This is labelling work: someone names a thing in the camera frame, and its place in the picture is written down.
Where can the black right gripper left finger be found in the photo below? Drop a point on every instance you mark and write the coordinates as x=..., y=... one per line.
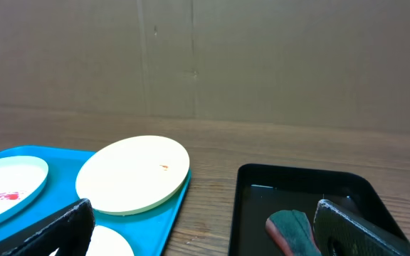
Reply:
x=66, y=232

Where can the blue plastic tray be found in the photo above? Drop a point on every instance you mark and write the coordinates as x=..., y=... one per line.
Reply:
x=147, y=232

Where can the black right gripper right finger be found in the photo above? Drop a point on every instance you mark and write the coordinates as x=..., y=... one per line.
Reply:
x=338, y=231

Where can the orange green sponge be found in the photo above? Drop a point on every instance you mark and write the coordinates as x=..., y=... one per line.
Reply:
x=292, y=233

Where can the yellow plate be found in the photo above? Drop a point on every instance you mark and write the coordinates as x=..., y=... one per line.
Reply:
x=133, y=175
x=107, y=242

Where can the light blue plate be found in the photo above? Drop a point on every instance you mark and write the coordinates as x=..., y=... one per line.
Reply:
x=22, y=178

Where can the black tray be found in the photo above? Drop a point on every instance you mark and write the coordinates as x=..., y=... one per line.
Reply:
x=262, y=190

